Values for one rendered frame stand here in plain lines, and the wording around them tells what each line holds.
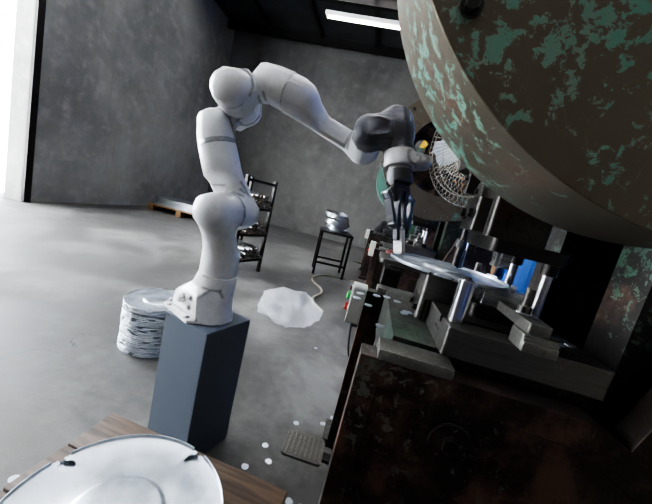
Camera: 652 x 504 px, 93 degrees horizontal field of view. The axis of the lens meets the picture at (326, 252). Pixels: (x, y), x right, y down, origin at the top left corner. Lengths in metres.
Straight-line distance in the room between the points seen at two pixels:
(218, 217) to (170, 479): 0.55
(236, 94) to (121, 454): 0.81
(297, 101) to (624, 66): 0.70
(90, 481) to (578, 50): 0.82
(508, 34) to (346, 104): 7.48
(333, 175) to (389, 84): 2.33
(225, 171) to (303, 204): 6.72
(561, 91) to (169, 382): 1.10
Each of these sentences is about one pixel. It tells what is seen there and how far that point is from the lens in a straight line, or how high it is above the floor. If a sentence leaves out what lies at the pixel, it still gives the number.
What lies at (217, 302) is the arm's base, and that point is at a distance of 0.98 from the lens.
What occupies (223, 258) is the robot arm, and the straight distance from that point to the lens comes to 0.94.
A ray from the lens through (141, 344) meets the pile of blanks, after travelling 1.67.
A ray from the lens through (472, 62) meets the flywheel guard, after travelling 0.39.
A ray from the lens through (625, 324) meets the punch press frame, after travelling 0.83.
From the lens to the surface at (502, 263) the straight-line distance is 0.86.
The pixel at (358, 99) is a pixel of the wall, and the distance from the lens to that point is 7.86.
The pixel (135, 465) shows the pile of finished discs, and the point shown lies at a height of 0.40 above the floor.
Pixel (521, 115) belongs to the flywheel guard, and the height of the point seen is 1.01.
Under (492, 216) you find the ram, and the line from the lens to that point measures 0.80.
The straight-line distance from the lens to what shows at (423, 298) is 0.81.
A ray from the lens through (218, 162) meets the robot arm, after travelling 0.94.
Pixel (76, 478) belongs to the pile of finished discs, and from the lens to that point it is 0.68.
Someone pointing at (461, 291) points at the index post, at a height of 0.77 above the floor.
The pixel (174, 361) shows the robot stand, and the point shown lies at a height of 0.32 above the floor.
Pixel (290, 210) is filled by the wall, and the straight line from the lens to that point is 7.71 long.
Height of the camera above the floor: 0.88
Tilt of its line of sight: 9 degrees down
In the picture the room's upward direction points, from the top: 14 degrees clockwise
